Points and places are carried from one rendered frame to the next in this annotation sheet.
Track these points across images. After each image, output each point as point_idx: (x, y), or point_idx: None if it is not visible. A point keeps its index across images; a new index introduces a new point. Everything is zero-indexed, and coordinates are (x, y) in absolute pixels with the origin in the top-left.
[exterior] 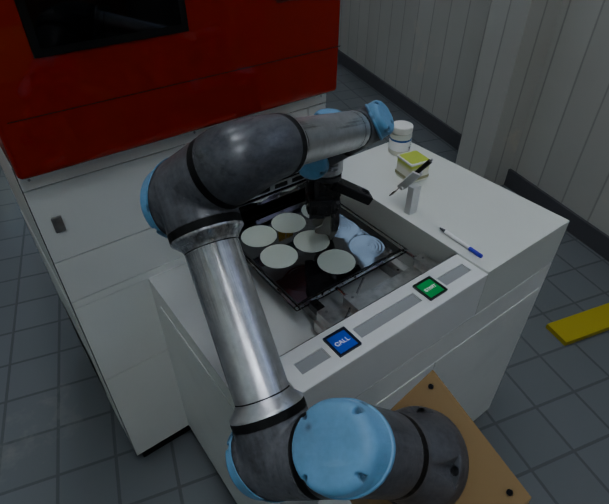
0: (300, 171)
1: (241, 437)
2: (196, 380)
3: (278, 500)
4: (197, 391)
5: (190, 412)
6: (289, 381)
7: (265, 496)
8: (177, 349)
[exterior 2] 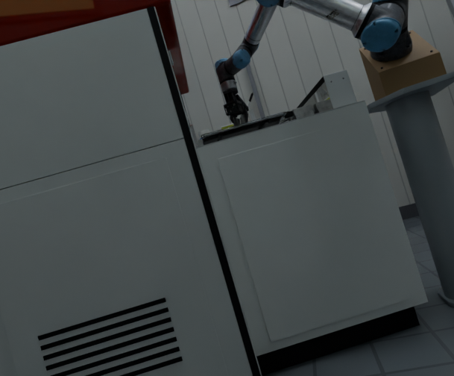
0: (242, 59)
1: (375, 7)
2: (276, 183)
3: (401, 24)
4: (278, 204)
5: (264, 293)
6: (338, 71)
7: (399, 21)
8: (244, 186)
